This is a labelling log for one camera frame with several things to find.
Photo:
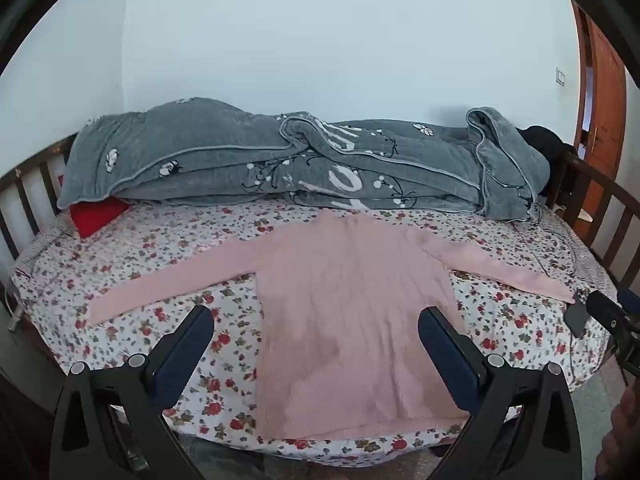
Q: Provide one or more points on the wooden bed headboard rail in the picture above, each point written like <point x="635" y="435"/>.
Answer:
<point x="30" y="190"/>

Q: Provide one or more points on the brown wooden door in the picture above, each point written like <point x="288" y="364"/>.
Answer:
<point x="605" y="110"/>

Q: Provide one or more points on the black charger plug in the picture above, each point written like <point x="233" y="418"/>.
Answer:
<point x="577" y="317"/>

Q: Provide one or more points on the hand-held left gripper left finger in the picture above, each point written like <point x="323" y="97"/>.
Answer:
<point x="186" y="340"/>

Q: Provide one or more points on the red pillow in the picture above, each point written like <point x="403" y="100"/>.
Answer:
<point x="95" y="215"/>

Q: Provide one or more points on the floral bed sheet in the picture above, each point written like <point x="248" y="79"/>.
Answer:
<point x="150" y="240"/>

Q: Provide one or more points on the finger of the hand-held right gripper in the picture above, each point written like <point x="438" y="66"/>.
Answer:
<point x="630" y="297"/>
<point x="607" y="312"/>

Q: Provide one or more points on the person's right hand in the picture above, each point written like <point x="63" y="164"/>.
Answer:
<point x="622" y="440"/>

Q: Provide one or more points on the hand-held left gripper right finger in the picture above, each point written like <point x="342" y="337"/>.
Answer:
<point x="445" y="345"/>

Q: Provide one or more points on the pink knit sweater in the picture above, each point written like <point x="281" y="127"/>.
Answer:
<point x="340" y="310"/>

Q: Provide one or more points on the white wall switch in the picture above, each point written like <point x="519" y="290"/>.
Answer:
<point x="560" y="76"/>

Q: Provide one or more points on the black garment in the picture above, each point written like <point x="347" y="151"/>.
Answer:
<point x="547" y="147"/>

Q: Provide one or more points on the grey printed blanket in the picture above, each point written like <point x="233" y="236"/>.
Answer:
<point x="250" y="150"/>

